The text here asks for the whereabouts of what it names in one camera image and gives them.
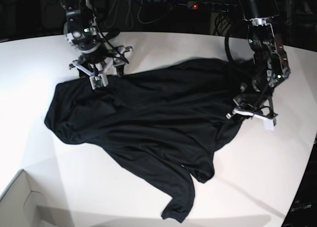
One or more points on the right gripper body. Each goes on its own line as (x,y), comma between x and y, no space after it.
(100,66)

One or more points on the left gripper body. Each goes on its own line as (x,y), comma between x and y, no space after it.
(251,103)

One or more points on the black long-sleeve t-shirt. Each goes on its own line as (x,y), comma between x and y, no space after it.
(162,125)

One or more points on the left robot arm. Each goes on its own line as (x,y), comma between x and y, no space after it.
(269,67)

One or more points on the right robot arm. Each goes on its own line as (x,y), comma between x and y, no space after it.
(97,55)

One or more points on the black power strip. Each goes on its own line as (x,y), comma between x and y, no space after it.
(211,6)

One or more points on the white cardboard box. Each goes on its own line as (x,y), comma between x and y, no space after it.
(20,206)

